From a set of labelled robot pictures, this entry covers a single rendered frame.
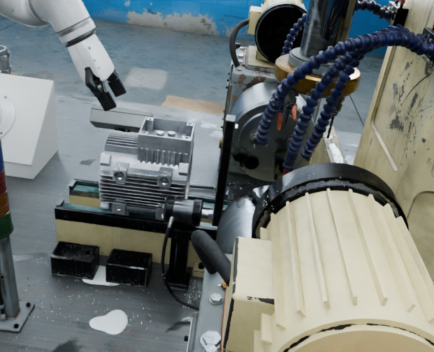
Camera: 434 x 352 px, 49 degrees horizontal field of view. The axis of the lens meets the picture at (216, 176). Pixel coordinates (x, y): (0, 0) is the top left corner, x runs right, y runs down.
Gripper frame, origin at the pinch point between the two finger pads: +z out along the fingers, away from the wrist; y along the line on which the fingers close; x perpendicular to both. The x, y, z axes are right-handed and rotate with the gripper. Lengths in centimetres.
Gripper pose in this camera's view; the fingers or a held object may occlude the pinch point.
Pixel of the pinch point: (114, 98)
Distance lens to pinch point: 116.5
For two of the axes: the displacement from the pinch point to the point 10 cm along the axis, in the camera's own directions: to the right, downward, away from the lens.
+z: 4.0, 8.1, 4.3
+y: -0.8, 5.0, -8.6
